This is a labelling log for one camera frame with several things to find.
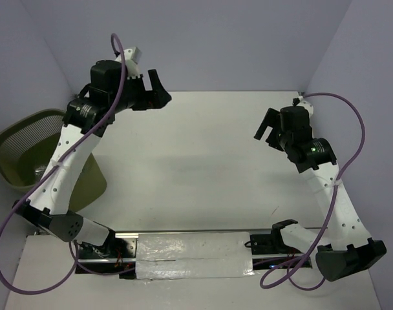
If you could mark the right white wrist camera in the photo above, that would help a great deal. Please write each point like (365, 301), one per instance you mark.
(301, 102)

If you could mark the clear crushed plastic bottle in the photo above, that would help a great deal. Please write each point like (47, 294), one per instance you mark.
(39, 171)

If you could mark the olive green mesh bin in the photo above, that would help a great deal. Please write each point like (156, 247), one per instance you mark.
(31, 142)

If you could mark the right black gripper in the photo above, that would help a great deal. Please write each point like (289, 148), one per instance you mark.
(271, 118)

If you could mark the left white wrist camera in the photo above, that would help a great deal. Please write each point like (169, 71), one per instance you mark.
(132, 56)

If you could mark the black mounting rail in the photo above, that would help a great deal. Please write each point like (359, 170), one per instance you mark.
(122, 261)

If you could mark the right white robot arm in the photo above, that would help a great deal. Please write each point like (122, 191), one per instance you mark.
(343, 246)

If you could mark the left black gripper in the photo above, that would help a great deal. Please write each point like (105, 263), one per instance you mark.
(154, 99)

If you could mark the silver taped panel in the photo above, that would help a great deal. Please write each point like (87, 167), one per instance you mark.
(193, 255)

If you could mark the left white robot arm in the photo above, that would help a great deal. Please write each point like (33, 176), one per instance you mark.
(47, 206)

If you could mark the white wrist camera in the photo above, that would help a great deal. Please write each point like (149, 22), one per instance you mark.
(301, 102)
(132, 56)

